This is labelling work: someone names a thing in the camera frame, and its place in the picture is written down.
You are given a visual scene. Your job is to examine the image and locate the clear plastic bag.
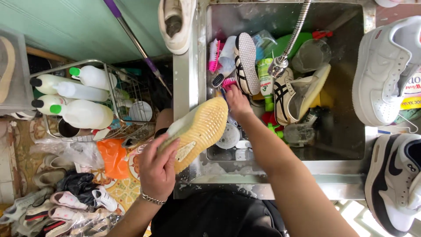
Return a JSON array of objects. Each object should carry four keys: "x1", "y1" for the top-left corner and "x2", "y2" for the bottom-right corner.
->
[{"x1": 31, "y1": 138, "x2": 105, "y2": 170}]

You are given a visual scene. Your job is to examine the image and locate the striped sneaker with studded sole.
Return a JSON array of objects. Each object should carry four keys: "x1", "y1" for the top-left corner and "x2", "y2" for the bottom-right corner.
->
[{"x1": 234, "y1": 32, "x2": 262, "y2": 96}]

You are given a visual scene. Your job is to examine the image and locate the white bottle black cap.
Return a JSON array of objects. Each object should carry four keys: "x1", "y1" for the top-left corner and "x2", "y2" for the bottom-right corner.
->
[
  {"x1": 31, "y1": 94, "x2": 78, "y2": 116},
  {"x1": 29, "y1": 74, "x2": 83, "y2": 95}
]

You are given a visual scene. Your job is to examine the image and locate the metal wire rack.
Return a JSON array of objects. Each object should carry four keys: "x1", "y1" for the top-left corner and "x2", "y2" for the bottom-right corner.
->
[{"x1": 29, "y1": 59, "x2": 157, "y2": 143}]

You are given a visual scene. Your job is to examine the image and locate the person's right hand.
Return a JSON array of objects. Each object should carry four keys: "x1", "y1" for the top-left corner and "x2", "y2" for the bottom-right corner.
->
[{"x1": 225, "y1": 84, "x2": 256, "y2": 122}]

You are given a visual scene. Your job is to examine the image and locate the clear plastic measuring cup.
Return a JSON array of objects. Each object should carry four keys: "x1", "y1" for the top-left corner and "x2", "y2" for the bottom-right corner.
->
[{"x1": 291, "y1": 38, "x2": 332, "y2": 74}]

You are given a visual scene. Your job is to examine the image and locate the white round lid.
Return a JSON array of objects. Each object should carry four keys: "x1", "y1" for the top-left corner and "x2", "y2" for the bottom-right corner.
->
[{"x1": 128, "y1": 101, "x2": 154, "y2": 122}]

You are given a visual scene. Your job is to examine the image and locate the metal cup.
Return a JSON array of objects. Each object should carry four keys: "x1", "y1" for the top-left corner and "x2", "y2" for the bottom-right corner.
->
[{"x1": 57, "y1": 118, "x2": 81, "y2": 138}]

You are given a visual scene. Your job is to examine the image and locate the green plastic lid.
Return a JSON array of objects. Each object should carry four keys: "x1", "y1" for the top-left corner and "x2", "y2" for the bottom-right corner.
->
[{"x1": 273, "y1": 32, "x2": 313, "y2": 60}]

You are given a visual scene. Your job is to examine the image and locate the clear glass cup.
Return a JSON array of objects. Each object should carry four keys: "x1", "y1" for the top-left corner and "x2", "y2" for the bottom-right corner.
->
[{"x1": 282, "y1": 123, "x2": 316, "y2": 146}]

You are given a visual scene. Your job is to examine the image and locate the green detergent bottle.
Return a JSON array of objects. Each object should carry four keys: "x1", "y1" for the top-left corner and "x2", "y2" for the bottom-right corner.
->
[{"x1": 257, "y1": 58, "x2": 275, "y2": 112}]

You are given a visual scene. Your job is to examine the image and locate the person's left hand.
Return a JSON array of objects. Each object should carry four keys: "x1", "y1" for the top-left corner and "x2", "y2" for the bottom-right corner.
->
[{"x1": 138, "y1": 133, "x2": 181, "y2": 202}]

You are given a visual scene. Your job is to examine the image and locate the yellow sponge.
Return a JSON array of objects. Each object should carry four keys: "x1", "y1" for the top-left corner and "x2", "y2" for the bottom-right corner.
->
[{"x1": 309, "y1": 88, "x2": 335, "y2": 109}]

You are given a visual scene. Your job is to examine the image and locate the black plastic bag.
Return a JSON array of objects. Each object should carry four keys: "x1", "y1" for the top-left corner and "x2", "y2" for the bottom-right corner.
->
[{"x1": 55, "y1": 169, "x2": 99, "y2": 206}]

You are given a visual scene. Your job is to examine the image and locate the silver chain bracelet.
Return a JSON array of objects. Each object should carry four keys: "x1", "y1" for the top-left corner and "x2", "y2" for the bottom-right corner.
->
[{"x1": 140, "y1": 190, "x2": 168, "y2": 206}]

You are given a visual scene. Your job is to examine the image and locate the yellow and white labelled packet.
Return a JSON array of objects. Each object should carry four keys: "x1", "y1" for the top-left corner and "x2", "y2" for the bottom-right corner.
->
[{"x1": 399, "y1": 72, "x2": 421, "y2": 111}]

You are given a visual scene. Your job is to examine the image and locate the red plastic clip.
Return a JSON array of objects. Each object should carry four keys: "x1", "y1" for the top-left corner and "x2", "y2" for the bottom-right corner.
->
[{"x1": 311, "y1": 30, "x2": 334, "y2": 40}]

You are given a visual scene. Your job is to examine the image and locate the small pink brush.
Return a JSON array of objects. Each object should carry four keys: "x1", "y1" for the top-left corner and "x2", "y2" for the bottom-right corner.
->
[{"x1": 221, "y1": 77, "x2": 237, "y2": 92}]

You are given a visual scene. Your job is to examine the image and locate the pile of shoes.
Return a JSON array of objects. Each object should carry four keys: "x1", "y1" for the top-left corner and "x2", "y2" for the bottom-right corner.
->
[{"x1": 0, "y1": 154, "x2": 123, "y2": 237}]

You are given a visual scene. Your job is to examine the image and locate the sneaker with yellow ribbed sole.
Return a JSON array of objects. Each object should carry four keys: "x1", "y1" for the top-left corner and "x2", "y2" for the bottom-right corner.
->
[{"x1": 157, "y1": 96, "x2": 229, "y2": 174}]

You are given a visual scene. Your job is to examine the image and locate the white wire hanger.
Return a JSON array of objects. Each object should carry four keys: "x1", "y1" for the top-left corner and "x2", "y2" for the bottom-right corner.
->
[{"x1": 378, "y1": 113, "x2": 419, "y2": 136}]

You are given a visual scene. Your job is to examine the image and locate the cream sneaker with black stripes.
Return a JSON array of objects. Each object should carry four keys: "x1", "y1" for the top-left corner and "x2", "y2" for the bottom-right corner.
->
[{"x1": 273, "y1": 63, "x2": 332, "y2": 126}]

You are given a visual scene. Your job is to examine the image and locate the translucent white bottle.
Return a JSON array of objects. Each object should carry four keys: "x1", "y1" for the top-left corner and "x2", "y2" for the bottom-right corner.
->
[{"x1": 53, "y1": 81, "x2": 110, "y2": 103}]

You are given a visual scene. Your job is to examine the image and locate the clear blue plastic container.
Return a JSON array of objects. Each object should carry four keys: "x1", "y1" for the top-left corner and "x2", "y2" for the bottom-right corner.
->
[{"x1": 252, "y1": 29, "x2": 278, "y2": 62}]

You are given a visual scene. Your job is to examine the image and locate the orange plastic bag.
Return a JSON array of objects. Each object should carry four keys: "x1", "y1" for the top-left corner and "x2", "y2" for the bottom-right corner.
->
[{"x1": 97, "y1": 138, "x2": 130, "y2": 180}]

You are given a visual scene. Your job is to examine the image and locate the white round bowl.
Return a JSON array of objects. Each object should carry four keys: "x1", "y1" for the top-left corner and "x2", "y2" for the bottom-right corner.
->
[{"x1": 215, "y1": 122, "x2": 241, "y2": 150}]

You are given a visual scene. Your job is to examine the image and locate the dirty white sneaker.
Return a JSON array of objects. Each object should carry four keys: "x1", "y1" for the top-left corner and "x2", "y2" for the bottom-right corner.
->
[{"x1": 158, "y1": 0, "x2": 197, "y2": 55}]

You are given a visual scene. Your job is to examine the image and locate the white leather high-top sneaker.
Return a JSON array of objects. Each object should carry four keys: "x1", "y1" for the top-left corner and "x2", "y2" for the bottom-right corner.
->
[{"x1": 351, "y1": 15, "x2": 421, "y2": 127}]

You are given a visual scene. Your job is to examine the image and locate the large white bottle green cap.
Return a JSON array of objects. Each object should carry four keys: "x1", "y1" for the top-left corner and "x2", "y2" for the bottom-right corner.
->
[{"x1": 50, "y1": 99, "x2": 114, "y2": 130}]

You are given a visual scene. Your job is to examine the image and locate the stainless steel sink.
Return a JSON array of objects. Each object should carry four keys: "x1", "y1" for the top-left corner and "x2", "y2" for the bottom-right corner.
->
[{"x1": 173, "y1": 0, "x2": 377, "y2": 201}]

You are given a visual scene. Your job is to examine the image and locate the chrome flexible faucet hose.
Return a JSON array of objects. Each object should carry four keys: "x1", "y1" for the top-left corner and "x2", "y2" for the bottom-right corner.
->
[{"x1": 268, "y1": 0, "x2": 312, "y2": 79}]

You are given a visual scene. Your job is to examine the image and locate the large pink scrub brush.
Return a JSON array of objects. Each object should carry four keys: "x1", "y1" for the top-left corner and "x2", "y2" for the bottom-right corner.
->
[{"x1": 208, "y1": 38, "x2": 224, "y2": 74}]

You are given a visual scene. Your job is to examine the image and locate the red and green plastic piece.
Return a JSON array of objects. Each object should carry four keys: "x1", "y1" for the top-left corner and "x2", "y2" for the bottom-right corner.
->
[{"x1": 261, "y1": 111, "x2": 285, "y2": 139}]

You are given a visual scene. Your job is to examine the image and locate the small white bottle green cap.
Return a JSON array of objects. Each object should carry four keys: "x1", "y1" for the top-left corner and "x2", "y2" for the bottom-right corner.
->
[{"x1": 69, "y1": 65, "x2": 118, "y2": 91}]

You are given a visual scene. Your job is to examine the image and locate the purple and silver mop handle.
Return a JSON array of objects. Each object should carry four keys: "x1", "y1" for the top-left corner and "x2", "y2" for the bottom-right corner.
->
[{"x1": 103, "y1": 0, "x2": 173, "y2": 97}]

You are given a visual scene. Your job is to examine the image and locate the white and black sneaker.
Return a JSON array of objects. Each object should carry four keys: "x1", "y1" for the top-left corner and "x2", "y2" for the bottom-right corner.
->
[{"x1": 364, "y1": 133, "x2": 421, "y2": 237}]

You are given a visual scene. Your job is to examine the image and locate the person's black shorts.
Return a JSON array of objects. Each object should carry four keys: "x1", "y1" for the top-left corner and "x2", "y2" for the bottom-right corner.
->
[{"x1": 149, "y1": 190, "x2": 287, "y2": 237}]

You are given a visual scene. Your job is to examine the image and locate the clear plastic storage box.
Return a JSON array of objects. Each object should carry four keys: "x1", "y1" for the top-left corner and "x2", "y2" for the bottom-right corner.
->
[{"x1": 0, "y1": 26, "x2": 35, "y2": 116}]

